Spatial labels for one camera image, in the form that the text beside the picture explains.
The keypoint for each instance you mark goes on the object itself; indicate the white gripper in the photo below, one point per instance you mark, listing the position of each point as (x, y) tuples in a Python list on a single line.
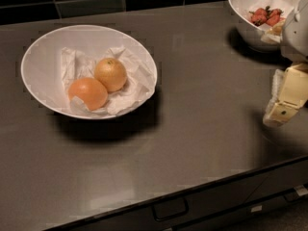
[(296, 36)]

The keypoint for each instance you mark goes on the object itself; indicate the white paper under strawberries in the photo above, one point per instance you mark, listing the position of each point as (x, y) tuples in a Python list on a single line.
[(272, 34)]

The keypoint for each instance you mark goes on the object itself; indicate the white crumpled paper in bowl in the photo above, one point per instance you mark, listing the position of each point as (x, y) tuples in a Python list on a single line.
[(139, 87)]

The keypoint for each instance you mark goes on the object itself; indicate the darker orange fruit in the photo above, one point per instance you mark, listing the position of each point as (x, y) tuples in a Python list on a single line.
[(90, 91)]

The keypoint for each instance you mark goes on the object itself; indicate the red strawberries pile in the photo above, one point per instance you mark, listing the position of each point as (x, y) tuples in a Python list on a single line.
[(266, 16)]

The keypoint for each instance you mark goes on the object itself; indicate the dark drawer front with handle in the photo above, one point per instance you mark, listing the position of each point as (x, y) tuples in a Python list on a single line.
[(208, 206)]

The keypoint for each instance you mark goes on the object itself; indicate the yellow-orange orange with stem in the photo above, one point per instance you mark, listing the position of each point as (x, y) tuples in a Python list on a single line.
[(111, 73)]

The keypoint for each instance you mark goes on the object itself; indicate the white bowl with strawberries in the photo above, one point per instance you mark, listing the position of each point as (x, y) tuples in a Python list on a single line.
[(247, 31)]

